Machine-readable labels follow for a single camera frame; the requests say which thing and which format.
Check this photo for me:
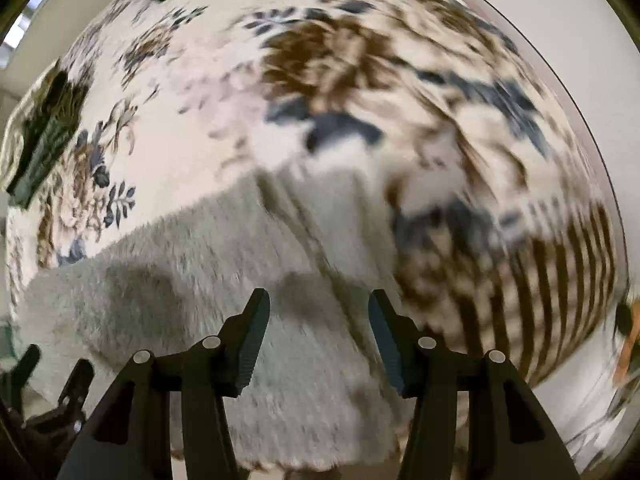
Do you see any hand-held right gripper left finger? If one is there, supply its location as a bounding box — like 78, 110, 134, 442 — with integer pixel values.
56, 288, 271, 480

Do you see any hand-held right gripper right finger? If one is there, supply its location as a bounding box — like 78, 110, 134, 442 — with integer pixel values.
368, 289, 581, 480

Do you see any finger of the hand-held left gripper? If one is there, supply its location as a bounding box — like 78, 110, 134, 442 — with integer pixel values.
0, 344, 42, 413
22, 358, 96, 441

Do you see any white fluffy towel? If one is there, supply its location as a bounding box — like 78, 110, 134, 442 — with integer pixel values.
14, 164, 401, 472

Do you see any dark green folded cloth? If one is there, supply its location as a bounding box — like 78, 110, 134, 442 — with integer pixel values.
6, 60, 91, 208

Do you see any orange and black object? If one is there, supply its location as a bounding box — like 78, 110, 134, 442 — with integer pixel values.
611, 296, 640, 386

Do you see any floral printed blanket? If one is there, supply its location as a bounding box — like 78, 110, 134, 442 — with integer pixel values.
4, 0, 630, 386

